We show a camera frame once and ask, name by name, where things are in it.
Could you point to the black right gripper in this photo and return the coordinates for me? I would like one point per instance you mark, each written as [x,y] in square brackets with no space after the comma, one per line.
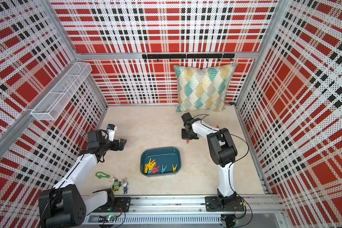
[184,135]

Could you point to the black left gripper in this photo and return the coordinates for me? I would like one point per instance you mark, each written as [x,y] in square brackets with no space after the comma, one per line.
[121,144]

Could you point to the teal plastic storage box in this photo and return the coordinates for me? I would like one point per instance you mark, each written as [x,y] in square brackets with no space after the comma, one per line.
[162,156]

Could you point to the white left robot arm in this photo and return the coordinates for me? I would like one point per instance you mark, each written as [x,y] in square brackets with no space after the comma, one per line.
[76,179]

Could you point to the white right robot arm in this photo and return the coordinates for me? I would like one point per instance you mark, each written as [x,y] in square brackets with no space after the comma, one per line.
[222,150]

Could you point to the red clothespin in box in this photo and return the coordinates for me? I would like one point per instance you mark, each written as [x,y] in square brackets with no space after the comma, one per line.
[155,170]

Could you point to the yellow clothespin in box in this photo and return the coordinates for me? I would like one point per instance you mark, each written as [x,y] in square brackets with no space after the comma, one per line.
[148,169]

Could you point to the geometric patterned pillow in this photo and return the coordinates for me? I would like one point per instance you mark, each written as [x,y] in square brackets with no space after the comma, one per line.
[203,89]

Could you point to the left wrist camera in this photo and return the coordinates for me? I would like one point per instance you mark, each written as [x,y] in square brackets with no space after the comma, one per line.
[111,128]

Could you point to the green carabiner keychain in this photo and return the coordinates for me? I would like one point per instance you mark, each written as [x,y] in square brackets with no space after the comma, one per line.
[100,175]

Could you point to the green figurine keychain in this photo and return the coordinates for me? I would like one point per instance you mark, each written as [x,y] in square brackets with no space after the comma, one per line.
[116,186]

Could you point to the rabbit figurine keychain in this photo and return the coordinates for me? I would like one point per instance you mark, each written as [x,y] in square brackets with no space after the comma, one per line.
[124,184]

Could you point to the black hook rail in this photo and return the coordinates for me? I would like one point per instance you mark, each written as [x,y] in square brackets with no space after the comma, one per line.
[188,56]

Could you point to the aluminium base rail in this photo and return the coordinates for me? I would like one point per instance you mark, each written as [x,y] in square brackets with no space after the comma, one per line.
[246,211]

